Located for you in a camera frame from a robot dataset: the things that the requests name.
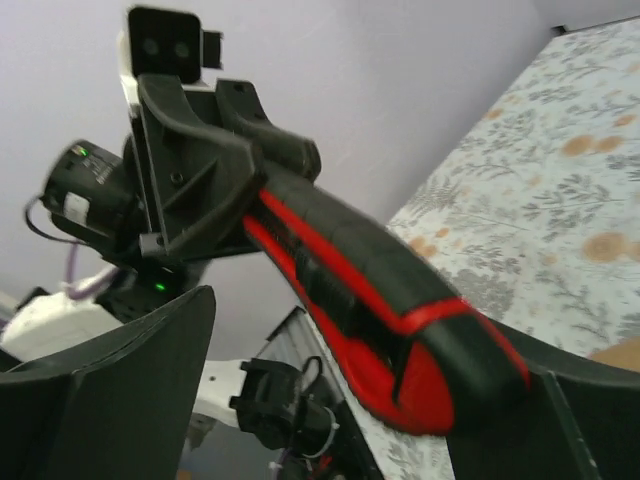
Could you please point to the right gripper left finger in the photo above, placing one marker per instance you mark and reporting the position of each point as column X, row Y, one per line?
column 114, row 407

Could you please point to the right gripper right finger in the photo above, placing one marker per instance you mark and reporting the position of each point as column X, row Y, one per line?
column 528, row 410

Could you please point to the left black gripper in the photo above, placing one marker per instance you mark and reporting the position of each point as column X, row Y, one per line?
column 160, row 175

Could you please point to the brown cardboard box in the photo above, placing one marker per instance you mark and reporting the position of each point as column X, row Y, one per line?
column 625, row 355

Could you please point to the floral table mat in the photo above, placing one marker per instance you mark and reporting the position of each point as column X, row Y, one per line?
column 534, row 216

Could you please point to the red black utility knife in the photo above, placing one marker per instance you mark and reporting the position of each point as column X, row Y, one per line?
column 414, row 353

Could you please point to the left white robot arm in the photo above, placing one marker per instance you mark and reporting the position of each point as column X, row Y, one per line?
column 170, row 203

